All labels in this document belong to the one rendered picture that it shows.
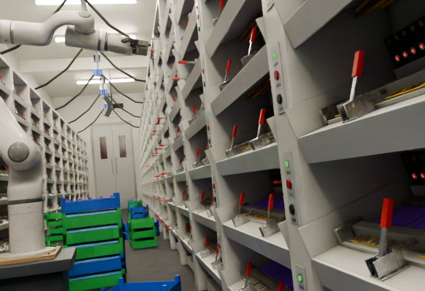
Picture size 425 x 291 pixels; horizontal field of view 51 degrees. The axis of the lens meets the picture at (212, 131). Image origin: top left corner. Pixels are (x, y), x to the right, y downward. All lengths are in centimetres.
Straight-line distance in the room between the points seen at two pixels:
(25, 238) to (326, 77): 127
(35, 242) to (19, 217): 10
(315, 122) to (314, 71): 9
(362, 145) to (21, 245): 138
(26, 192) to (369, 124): 139
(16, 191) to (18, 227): 13
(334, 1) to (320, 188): 30
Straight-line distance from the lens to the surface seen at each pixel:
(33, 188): 174
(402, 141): 50
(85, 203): 244
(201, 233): 211
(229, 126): 142
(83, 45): 185
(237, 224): 125
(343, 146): 60
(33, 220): 174
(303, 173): 73
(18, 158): 169
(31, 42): 186
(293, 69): 75
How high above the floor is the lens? 50
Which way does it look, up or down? 6 degrees up
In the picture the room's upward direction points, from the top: 5 degrees counter-clockwise
